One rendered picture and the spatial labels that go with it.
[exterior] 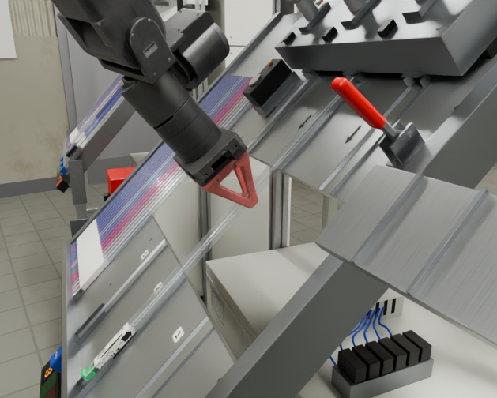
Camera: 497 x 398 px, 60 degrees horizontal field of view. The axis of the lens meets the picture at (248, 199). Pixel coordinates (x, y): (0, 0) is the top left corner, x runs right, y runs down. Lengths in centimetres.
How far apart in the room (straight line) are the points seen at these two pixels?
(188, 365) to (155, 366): 6
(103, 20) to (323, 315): 31
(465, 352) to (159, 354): 57
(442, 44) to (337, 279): 23
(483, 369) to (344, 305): 50
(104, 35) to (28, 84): 369
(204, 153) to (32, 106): 366
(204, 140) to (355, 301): 23
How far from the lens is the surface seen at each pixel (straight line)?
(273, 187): 113
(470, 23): 46
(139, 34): 42
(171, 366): 48
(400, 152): 41
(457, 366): 85
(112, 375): 57
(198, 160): 48
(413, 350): 75
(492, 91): 43
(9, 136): 411
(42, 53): 410
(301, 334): 38
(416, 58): 48
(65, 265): 90
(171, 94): 46
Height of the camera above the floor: 111
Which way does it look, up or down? 18 degrees down
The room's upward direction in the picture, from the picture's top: straight up
